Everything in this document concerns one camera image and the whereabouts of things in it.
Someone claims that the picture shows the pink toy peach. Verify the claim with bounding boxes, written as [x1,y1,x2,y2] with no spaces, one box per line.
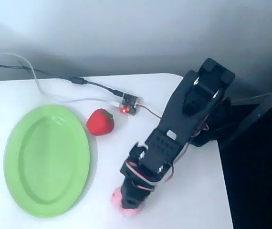
[110,187,146,217]

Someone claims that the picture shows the dark grey diagonal bar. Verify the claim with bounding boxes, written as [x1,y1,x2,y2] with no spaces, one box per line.
[218,78,272,151]

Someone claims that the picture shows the red white servo wire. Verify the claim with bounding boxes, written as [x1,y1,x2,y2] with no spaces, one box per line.
[123,104,209,191]

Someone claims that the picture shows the green oval plastic plate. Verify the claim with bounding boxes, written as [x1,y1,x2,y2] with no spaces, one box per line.
[3,104,91,218]

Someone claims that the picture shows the black and white cables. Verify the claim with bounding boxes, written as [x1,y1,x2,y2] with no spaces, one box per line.
[0,52,120,106]

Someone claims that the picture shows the black power cable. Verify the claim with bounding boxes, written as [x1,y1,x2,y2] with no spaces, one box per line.
[0,62,125,98]

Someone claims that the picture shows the small controller circuit board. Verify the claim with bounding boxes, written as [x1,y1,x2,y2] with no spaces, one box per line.
[118,93,143,114]

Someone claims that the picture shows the thin grey cable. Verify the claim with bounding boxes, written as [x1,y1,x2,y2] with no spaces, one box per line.
[233,93,270,104]

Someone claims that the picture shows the red toy strawberry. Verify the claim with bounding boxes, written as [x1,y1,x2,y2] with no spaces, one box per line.
[86,108,115,136]

